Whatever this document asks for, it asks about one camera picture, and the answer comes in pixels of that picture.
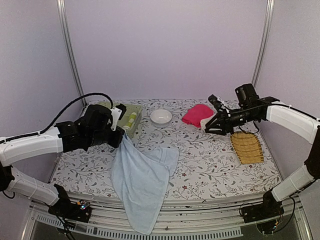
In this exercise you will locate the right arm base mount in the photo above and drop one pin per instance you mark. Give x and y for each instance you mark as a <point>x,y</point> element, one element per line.
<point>269,216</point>

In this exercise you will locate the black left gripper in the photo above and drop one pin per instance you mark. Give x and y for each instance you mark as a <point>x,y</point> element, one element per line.
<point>115,142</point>

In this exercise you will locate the aluminium front rail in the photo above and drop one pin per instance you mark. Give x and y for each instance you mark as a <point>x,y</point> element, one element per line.
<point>200,219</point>

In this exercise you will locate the light blue towel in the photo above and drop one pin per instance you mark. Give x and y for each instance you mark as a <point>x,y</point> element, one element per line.
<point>140,181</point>

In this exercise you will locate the green crocodile pattern towel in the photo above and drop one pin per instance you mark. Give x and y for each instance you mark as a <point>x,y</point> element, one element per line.
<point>130,121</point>

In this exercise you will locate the right aluminium frame post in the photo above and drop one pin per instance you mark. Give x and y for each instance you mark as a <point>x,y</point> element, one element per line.
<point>270,4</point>

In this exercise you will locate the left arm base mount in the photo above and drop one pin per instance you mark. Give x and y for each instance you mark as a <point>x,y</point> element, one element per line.
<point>78,211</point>

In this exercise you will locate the aluminium frame post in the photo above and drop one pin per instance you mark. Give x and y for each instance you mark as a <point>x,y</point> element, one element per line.
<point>61,7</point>
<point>270,4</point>

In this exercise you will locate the green plastic basket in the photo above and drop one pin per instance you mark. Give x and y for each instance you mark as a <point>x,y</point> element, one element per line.
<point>104,118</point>

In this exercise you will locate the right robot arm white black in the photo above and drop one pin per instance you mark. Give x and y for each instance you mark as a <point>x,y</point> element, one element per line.
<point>304,126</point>

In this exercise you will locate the white ceramic bowl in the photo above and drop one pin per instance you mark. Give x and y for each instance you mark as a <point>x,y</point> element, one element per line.
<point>161,118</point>

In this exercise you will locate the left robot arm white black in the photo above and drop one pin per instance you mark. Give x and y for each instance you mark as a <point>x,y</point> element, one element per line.
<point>15,149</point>

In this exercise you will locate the yellow woven bamboo tray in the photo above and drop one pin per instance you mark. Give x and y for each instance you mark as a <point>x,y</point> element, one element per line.
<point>247,148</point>

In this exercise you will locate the cream white towel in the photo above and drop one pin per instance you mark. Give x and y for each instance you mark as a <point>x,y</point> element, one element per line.
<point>204,121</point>

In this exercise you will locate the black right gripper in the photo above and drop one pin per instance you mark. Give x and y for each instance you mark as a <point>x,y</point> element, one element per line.
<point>228,128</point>

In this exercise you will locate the pink towel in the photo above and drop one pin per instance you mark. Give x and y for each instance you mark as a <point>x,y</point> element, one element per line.
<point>197,113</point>

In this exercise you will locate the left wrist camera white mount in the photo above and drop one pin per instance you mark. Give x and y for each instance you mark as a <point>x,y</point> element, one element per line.
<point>117,113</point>

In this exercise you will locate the left aluminium frame post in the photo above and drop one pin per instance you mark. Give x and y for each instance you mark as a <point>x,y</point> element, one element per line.
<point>61,7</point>

